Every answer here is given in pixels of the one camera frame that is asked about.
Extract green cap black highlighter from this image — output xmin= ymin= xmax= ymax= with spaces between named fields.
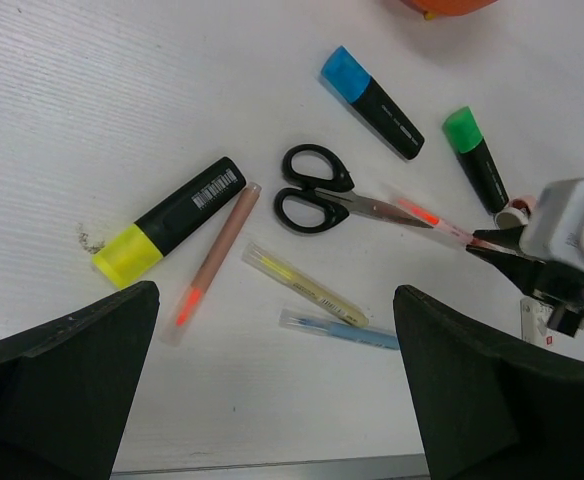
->
xmin=442 ymin=106 xmax=509 ymax=215

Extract aluminium front rail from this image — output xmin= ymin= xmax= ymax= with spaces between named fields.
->
xmin=111 ymin=454 xmax=430 ymax=480

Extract yellow cap black highlighter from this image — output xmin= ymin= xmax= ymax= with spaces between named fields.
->
xmin=92 ymin=157 xmax=247 ymax=289

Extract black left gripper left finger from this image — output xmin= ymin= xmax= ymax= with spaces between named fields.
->
xmin=0 ymin=281 xmax=160 ymax=479

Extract blue cap black highlighter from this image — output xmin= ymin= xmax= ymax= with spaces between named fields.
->
xmin=321 ymin=46 xmax=425 ymax=160

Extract blue slim highlighter pen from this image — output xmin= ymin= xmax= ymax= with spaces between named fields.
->
xmin=279 ymin=309 xmax=400 ymax=351

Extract black handled scissors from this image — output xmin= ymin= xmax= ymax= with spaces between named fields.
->
xmin=273 ymin=143 xmax=432 ymax=235

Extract brown slim highlighter pen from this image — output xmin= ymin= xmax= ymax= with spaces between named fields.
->
xmin=160 ymin=182 xmax=261 ymax=346

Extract yellow slim highlighter pen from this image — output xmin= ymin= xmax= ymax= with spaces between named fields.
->
xmin=242 ymin=243 xmax=369 ymax=328

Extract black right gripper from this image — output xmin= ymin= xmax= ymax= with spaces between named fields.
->
xmin=465 ymin=225 xmax=584 ymax=337

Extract white staple box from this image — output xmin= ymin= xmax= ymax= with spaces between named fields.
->
xmin=520 ymin=297 xmax=554 ymax=349

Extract orange round pen holder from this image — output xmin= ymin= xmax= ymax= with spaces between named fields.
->
xmin=382 ymin=0 xmax=496 ymax=21

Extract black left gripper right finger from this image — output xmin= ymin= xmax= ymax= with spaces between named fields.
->
xmin=393 ymin=285 xmax=584 ymax=479

